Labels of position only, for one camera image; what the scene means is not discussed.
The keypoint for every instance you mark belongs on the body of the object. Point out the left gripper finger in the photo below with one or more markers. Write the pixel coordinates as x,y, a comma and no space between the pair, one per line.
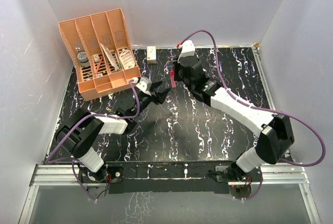
155,85
160,96

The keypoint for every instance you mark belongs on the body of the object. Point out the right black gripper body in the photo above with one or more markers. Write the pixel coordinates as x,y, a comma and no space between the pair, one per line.
178,74

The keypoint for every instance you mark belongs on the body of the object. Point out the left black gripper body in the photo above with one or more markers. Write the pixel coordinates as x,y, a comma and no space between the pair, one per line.
143,102

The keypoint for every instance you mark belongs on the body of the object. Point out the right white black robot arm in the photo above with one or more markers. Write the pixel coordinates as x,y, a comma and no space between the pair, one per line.
273,131

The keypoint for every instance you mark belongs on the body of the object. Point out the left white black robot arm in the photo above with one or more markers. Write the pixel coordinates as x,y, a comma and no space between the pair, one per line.
78,133

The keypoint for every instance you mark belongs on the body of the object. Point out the white label packet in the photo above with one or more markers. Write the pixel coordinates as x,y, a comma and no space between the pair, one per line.
127,59

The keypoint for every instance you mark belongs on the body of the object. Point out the white paper sachet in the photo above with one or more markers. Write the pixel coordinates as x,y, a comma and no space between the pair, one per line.
110,57

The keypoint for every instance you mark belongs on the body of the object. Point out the orange pen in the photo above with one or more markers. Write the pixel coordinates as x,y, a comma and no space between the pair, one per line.
99,64

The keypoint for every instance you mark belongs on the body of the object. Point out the small white card box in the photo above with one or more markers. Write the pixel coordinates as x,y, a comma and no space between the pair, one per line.
97,57

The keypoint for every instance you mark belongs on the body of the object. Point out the orange plastic file organizer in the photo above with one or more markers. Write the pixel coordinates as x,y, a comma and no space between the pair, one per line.
85,34

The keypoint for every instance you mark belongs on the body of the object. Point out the grey round tin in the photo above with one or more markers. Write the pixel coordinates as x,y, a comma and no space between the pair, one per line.
83,59

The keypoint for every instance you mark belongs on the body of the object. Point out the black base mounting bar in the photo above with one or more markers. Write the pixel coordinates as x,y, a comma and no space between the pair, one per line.
193,176

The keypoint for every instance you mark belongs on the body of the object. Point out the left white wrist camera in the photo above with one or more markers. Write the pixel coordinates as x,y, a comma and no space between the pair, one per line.
144,85

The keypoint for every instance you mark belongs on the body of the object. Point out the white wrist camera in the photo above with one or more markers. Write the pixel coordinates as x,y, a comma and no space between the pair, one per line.
144,85
187,48

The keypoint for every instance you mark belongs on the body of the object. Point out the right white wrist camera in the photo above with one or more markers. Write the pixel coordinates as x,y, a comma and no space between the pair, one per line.
187,48

